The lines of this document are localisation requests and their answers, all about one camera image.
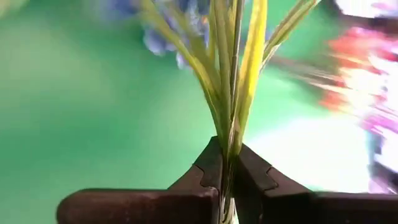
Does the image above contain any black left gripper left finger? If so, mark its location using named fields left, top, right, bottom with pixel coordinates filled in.
left=56, top=136, right=223, bottom=224

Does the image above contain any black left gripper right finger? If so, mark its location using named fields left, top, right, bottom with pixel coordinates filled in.
left=233, top=143, right=398, bottom=224

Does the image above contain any blue artificial flower bunch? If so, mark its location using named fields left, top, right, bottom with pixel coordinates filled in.
left=99, top=0, right=323, bottom=224

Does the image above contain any pink artificial flower bunch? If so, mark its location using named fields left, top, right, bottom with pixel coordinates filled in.
left=270, top=26, right=398, bottom=113

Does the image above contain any purple glass vase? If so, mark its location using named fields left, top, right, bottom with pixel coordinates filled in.
left=360, top=113, right=398, bottom=194

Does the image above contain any green table mat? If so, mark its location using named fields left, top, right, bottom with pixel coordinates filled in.
left=0, top=0, right=374, bottom=224

